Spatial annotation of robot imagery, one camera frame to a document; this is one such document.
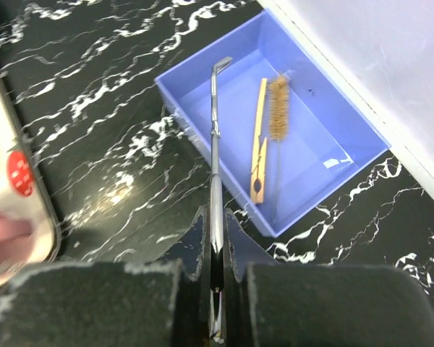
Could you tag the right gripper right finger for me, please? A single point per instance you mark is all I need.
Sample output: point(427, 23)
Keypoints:
point(269, 303)

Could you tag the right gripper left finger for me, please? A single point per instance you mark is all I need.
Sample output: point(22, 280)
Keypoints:
point(110, 303)

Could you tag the metal crucible tongs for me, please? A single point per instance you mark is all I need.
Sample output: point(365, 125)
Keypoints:
point(216, 210)

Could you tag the wooden test tube clamp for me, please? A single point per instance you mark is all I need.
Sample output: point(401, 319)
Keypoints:
point(259, 150)

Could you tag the test tube brush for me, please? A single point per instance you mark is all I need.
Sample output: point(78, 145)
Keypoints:
point(278, 125)

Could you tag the pink enamel mug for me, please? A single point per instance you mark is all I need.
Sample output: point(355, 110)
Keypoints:
point(16, 241)

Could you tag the blue plastic box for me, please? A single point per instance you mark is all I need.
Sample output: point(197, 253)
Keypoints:
point(328, 141)

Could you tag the strawberry pattern tray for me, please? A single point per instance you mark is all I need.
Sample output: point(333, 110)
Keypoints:
point(23, 193)

